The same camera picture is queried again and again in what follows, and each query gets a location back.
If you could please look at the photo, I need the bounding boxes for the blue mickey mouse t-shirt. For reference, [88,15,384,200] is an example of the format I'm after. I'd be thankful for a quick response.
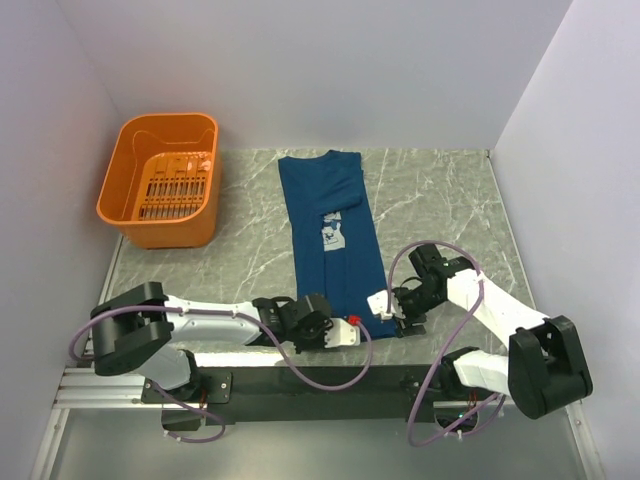
[278,150,396,340]

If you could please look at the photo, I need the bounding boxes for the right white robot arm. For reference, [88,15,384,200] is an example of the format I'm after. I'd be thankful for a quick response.
[384,241,594,419]

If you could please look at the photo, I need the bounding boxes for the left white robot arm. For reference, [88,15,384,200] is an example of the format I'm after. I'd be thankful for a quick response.
[90,281,334,402]

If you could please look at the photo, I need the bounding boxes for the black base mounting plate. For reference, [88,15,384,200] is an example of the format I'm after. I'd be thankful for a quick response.
[139,365,501,434]

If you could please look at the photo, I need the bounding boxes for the orange plastic basket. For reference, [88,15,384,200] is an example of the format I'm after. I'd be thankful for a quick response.
[96,113,223,249]

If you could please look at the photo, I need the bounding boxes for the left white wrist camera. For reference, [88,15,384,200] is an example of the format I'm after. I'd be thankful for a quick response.
[324,318,361,349]

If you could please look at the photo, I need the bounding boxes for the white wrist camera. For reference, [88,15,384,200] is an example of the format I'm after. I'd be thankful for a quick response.
[324,318,361,349]
[367,290,396,321]

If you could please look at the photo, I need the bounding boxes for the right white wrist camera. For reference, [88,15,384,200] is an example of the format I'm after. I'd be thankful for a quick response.
[367,290,396,321]

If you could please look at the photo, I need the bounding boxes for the aluminium frame rail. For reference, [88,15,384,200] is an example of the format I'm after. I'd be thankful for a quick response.
[35,233,604,479]

